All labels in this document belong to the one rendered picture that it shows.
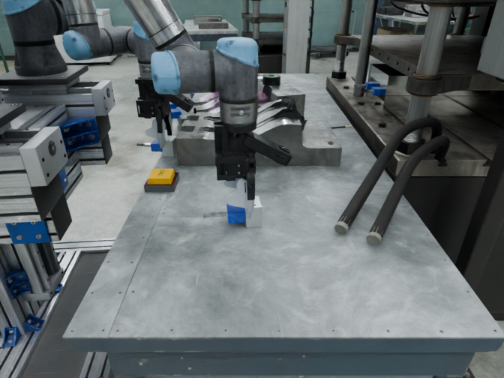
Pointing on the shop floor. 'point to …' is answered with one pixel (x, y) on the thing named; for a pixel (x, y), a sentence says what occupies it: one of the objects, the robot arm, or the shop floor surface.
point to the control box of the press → (490, 208)
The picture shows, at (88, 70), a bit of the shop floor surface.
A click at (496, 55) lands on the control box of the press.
